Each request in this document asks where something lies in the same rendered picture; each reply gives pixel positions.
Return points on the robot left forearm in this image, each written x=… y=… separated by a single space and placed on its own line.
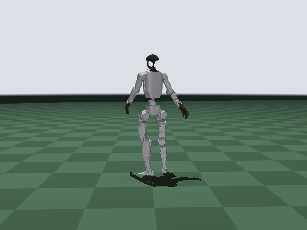
x=132 y=96

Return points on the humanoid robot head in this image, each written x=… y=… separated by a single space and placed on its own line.
x=153 y=58

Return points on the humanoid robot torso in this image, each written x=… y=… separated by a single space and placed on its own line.
x=152 y=87

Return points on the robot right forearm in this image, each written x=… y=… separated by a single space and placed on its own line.
x=175 y=99

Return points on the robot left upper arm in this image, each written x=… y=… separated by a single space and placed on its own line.
x=140 y=77

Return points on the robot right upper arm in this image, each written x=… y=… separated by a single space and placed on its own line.
x=167 y=84

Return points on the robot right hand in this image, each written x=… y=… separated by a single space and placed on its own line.
x=183 y=110

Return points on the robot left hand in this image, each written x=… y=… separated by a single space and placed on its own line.
x=126 y=106

